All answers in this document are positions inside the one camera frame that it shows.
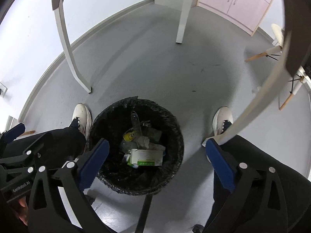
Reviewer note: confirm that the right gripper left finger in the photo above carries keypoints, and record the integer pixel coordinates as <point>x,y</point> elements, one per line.
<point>57,202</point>

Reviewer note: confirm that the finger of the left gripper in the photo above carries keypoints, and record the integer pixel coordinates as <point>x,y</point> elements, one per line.
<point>10,135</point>

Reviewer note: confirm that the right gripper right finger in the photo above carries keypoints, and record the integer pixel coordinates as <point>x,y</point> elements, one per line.
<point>257,195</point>

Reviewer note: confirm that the white green medicine box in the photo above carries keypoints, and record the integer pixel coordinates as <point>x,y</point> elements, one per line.
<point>142,157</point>

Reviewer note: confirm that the black lined trash bin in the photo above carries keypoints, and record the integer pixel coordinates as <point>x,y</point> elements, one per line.
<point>134,123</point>

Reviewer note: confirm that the person's left hand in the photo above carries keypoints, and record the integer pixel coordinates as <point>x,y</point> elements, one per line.
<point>20,209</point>

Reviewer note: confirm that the right black trouser leg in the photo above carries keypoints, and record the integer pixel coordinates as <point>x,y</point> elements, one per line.
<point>299,186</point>

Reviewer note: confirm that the black trouser leg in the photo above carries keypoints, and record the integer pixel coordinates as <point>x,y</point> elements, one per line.
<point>299,186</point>
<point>66,144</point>

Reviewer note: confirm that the left black trouser leg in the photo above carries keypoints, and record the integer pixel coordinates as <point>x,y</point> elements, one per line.
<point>66,144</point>

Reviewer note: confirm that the left white sneaker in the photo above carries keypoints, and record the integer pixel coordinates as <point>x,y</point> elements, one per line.
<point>82,119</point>

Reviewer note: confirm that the white sneaker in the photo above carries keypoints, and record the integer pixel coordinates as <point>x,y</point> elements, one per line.
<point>221,121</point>
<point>82,119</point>

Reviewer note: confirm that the right white sneaker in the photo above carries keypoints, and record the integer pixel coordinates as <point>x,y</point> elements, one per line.
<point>221,121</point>

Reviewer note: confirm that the pink drawer cabinet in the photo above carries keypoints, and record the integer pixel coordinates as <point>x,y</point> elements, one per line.
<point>245,14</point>

